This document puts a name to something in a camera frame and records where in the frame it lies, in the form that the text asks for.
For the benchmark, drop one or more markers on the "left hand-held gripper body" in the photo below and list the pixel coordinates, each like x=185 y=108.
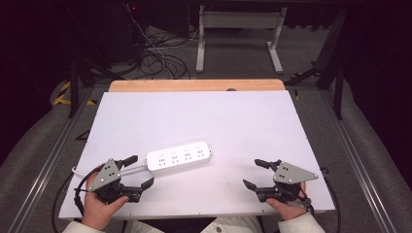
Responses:
x=105 y=176

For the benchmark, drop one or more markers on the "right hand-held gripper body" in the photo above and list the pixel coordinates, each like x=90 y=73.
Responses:
x=290 y=174

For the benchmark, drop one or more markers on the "white power strip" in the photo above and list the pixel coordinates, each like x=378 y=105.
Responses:
x=178 y=156

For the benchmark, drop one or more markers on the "person's right hand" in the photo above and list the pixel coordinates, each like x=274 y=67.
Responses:
x=290 y=211

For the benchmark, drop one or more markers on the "person's left hand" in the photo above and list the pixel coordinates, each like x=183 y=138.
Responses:
x=97 y=212

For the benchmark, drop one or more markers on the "person's white jacket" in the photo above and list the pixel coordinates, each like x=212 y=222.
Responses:
x=223 y=226

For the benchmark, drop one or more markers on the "black metal stand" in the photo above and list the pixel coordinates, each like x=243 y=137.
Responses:
x=74 y=87
x=338 y=87

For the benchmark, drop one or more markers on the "yellow black hazard tape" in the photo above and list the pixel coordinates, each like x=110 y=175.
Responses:
x=63 y=93

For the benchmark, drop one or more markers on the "wooden table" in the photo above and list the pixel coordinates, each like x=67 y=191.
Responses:
x=194 y=85

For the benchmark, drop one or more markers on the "black table bracket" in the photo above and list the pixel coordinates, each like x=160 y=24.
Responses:
x=83 y=135

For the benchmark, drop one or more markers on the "aluminium floor rail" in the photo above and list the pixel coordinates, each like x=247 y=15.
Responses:
x=359 y=168
x=48 y=161

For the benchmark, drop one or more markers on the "grey metal desk frame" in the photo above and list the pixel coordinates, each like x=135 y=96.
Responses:
x=239 y=20

